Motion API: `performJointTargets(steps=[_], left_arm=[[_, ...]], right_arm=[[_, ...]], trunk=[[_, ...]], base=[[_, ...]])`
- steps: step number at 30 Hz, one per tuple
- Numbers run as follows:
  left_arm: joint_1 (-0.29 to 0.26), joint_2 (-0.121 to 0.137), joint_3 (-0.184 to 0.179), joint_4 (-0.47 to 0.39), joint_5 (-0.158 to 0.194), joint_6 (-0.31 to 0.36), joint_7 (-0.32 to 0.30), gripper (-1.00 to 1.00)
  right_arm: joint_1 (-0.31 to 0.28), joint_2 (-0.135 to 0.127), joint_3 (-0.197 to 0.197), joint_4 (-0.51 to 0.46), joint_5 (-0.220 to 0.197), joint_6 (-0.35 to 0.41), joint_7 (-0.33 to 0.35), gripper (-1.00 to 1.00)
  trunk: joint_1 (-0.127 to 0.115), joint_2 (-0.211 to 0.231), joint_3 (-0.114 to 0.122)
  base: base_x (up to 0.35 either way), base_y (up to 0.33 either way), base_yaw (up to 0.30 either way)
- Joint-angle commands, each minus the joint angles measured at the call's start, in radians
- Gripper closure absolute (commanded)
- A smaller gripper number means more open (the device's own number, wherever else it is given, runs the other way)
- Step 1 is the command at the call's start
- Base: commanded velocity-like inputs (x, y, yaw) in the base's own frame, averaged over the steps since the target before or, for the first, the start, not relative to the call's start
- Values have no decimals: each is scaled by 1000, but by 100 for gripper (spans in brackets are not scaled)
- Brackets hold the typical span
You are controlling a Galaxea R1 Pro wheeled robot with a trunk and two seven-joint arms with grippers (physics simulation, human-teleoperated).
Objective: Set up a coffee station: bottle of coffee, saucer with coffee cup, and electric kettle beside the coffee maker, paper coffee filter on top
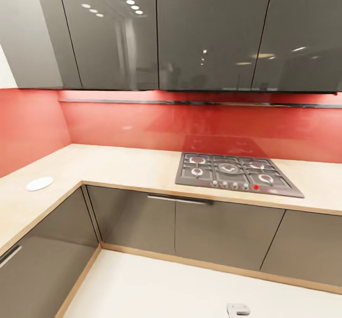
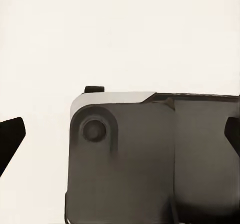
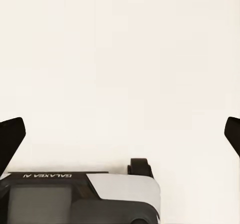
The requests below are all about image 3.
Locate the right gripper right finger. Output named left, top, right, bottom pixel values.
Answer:
left=224, top=117, right=240, bottom=157

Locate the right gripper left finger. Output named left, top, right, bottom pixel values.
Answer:
left=0, top=117, right=26, bottom=177

